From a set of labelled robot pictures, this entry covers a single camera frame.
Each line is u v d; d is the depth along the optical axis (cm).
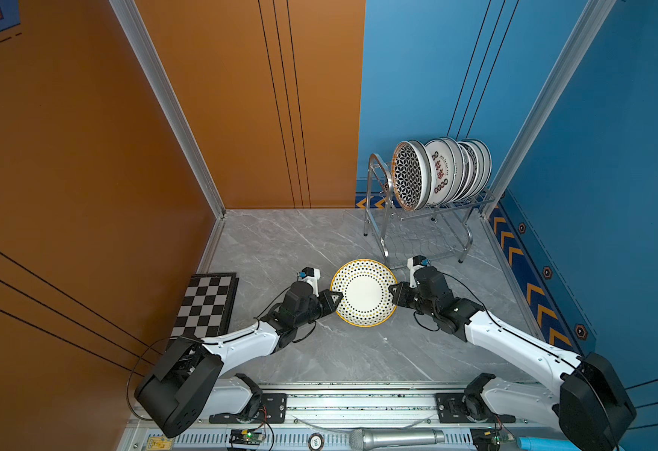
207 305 89
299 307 66
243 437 71
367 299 83
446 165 78
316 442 69
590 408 39
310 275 79
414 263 76
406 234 111
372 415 73
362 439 66
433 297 62
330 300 75
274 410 74
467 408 65
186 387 42
